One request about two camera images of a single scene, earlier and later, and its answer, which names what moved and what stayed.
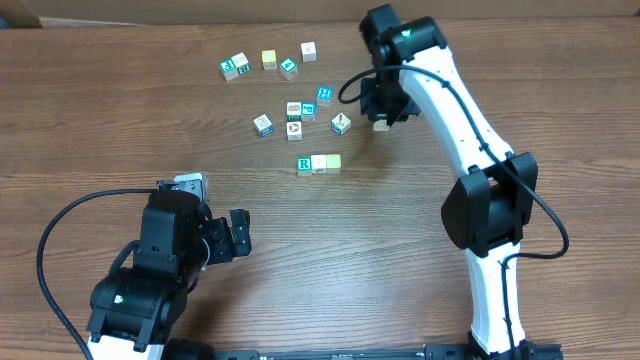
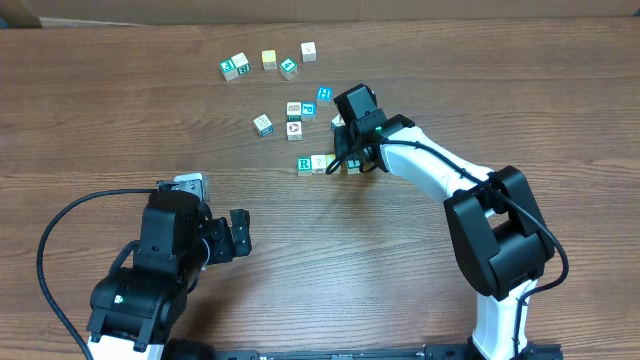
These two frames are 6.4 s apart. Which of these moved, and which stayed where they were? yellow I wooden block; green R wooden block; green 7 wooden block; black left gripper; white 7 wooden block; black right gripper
Moved: black right gripper; green 7 wooden block
Stayed: black left gripper; white 7 wooden block; green R wooden block; yellow I wooden block
